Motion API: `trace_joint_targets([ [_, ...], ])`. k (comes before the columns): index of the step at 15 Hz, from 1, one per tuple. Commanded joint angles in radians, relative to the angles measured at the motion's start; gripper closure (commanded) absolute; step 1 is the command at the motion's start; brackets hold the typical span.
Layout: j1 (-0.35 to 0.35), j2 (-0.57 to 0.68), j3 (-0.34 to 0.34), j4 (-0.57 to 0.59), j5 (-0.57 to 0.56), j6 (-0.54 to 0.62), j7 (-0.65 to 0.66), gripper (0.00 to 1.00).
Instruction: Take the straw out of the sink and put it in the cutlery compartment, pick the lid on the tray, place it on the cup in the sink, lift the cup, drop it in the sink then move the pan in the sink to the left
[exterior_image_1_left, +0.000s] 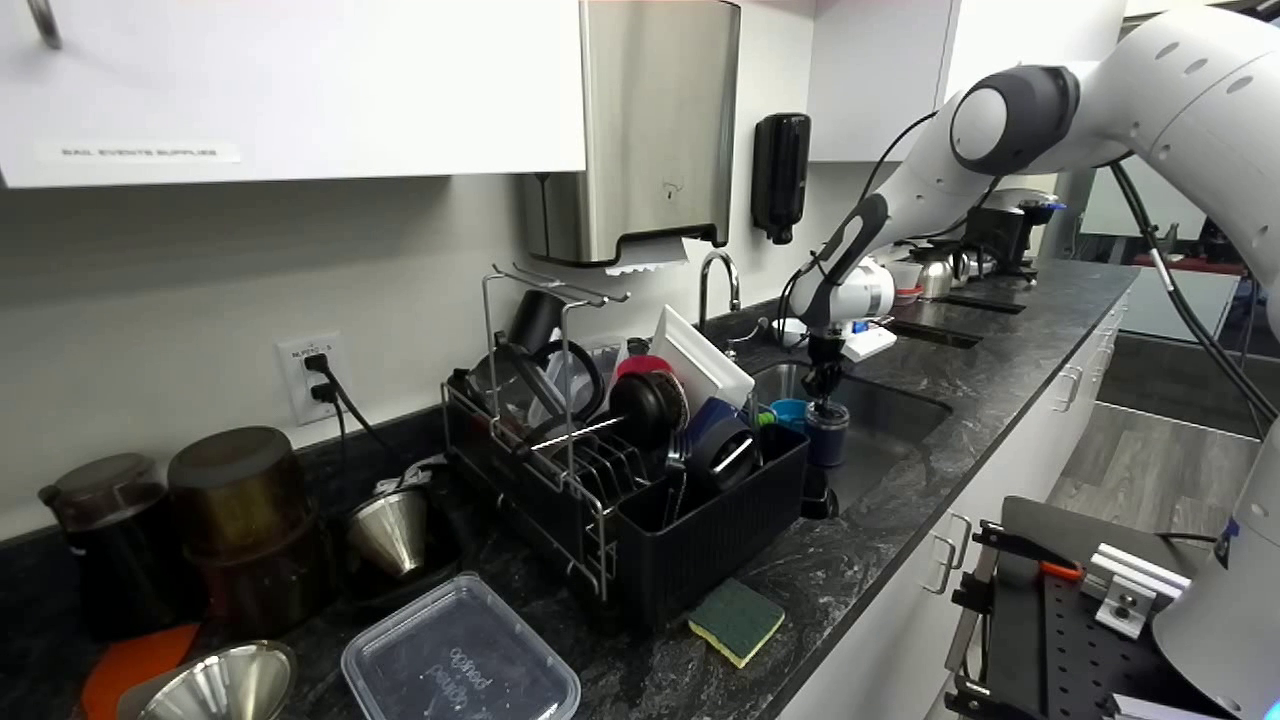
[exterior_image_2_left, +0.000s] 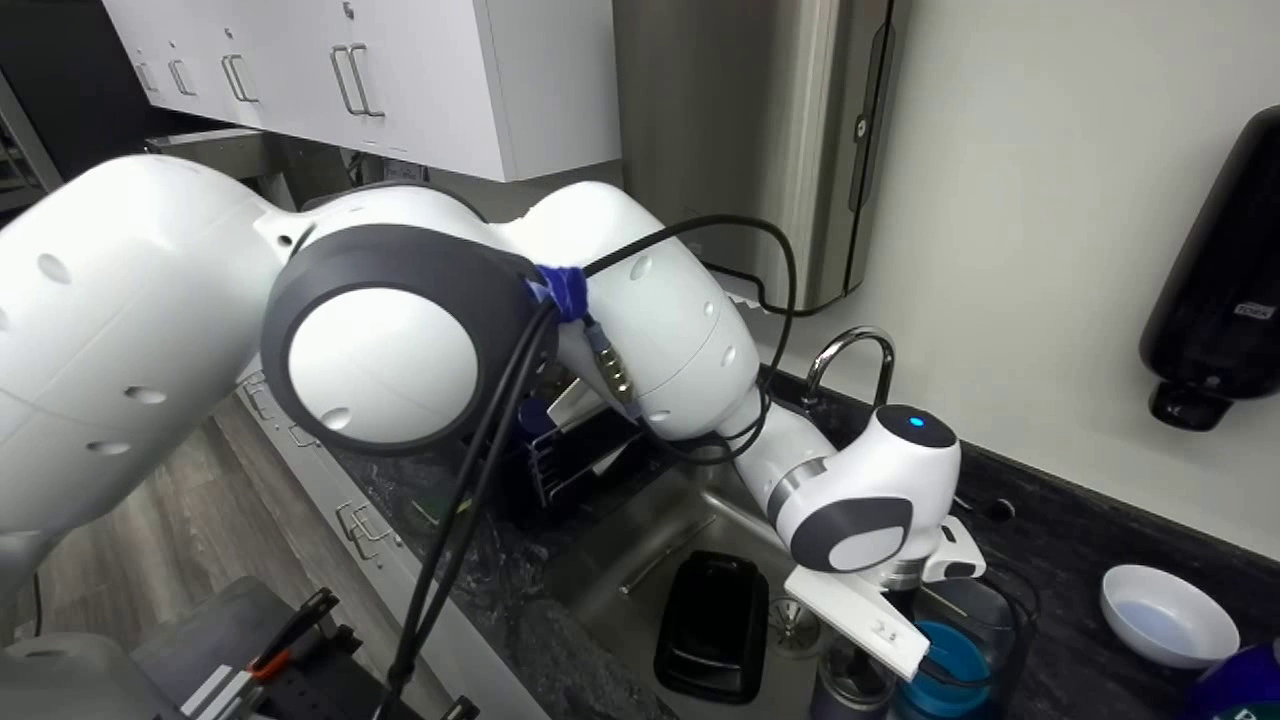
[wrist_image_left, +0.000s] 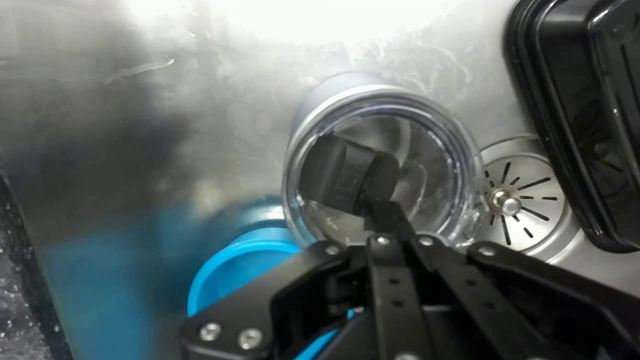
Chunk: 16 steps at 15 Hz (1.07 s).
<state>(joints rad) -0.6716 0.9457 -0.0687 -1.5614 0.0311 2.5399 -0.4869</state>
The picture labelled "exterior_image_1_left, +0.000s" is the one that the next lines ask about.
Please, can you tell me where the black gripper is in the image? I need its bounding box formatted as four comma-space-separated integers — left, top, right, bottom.
799, 327, 852, 410

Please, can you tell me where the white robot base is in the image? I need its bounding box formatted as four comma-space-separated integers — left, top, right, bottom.
1154, 411, 1280, 720

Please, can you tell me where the stainless steel sink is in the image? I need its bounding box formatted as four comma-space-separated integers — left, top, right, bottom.
744, 358, 952, 454

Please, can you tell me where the white cup red band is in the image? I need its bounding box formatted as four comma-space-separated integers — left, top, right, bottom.
889, 260, 929, 311

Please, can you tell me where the chrome sink faucet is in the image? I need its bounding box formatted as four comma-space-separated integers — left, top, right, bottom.
698, 251, 744, 331

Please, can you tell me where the round glass lid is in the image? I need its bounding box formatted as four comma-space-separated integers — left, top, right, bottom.
533, 338, 607, 419

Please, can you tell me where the dark blue bowl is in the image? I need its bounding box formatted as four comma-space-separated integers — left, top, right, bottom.
675, 397, 762, 479

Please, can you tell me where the black counter mat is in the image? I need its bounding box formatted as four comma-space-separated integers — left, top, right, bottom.
881, 318, 990, 351
931, 294, 1030, 322

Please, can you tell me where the white cutting board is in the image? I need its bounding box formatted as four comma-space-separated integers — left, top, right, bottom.
649, 305, 762, 416

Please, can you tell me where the red dish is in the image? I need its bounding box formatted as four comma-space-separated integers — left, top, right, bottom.
612, 348, 675, 385

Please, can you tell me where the black dish rack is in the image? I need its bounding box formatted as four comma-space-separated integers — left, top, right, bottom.
440, 257, 812, 628

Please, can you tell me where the black coffee machine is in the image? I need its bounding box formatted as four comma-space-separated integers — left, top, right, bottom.
956, 190, 1067, 287

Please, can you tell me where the green yellow sponge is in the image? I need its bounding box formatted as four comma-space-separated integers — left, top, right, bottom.
684, 571, 793, 673

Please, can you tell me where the orange black clamp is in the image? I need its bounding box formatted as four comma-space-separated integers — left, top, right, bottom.
967, 519, 1094, 594

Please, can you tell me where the white base cabinet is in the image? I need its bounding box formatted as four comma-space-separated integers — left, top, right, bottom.
778, 305, 1133, 720

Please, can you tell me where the black mug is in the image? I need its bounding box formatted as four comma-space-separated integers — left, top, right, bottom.
504, 287, 572, 359

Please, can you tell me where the white upper cabinet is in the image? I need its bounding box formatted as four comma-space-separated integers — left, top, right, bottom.
808, 0, 1127, 168
0, 0, 593, 192

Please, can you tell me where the stainless paper towel dispenser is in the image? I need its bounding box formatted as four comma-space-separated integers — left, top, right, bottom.
537, 0, 744, 270

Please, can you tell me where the white board panel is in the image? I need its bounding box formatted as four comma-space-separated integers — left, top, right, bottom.
1075, 165, 1212, 248

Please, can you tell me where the black breadboard table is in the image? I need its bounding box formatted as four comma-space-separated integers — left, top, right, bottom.
950, 492, 1238, 720

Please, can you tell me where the white reception desk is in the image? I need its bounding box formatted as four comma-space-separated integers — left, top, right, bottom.
1112, 265, 1250, 351

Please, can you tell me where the clear plastic food container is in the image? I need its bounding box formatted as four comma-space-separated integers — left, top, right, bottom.
338, 571, 589, 720

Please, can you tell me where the steel cone dripper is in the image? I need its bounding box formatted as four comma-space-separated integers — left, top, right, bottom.
350, 479, 435, 584

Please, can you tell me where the large brown metal canister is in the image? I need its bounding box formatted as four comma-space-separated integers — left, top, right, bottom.
164, 424, 323, 636

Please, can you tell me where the wide steel funnel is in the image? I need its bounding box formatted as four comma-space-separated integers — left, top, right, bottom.
117, 636, 300, 720

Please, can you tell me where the dark lidded canister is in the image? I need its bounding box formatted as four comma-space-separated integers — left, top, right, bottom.
38, 454, 183, 646

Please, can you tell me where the orange mat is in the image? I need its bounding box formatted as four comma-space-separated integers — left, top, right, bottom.
78, 620, 206, 720

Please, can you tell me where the black wall soap dispenser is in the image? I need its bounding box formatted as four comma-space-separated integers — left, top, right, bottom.
748, 114, 816, 248

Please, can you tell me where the aluminium bracket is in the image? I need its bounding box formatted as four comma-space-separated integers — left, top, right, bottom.
1081, 542, 1196, 639

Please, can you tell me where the black power plug cord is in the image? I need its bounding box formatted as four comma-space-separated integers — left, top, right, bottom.
300, 348, 403, 474

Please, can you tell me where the white wall outlet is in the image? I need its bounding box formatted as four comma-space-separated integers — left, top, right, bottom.
277, 331, 354, 434

